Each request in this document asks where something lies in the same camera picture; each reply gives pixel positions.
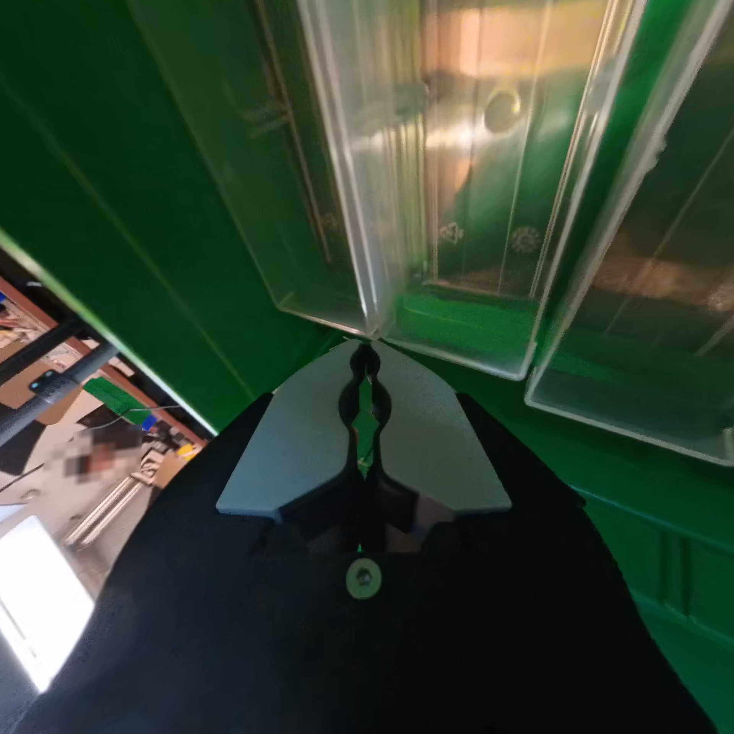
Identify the small green bin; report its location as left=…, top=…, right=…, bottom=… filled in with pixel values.
left=82, top=375, right=154, bottom=417

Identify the black tripod pole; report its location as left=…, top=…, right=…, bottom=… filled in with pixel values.
left=0, top=321, right=119, bottom=448

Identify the bright white panel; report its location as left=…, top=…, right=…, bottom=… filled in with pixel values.
left=0, top=515, right=96, bottom=693

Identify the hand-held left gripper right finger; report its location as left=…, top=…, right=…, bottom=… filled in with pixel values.
left=370, top=342, right=512, bottom=520

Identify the green plastic storage bin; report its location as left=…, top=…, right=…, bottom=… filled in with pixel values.
left=0, top=0, right=734, bottom=734

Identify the clear plastic drawer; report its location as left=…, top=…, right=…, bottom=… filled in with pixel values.
left=126, top=0, right=380, bottom=339
left=298, top=0, right=650, bottom=382
left=525, top=0, right=734, bottom=466

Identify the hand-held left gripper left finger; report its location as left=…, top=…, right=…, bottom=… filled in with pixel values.
left=216, top=341, right=365, bottom=520

